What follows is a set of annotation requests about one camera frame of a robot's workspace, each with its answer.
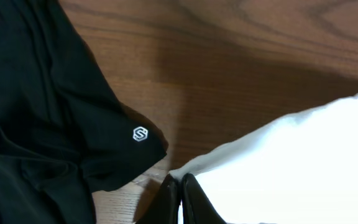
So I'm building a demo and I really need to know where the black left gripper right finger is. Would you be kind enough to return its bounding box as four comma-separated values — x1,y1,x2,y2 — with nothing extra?
181,174,226,224

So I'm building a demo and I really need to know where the black t-shirt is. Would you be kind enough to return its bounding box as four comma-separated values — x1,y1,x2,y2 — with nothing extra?
0,0,165,224

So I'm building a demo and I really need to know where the white t-shirt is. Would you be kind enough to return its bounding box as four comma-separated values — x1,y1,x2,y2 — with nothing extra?
170,94,358,223

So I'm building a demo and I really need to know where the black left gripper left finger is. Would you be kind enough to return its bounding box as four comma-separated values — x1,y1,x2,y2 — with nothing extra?
135,174,180,224

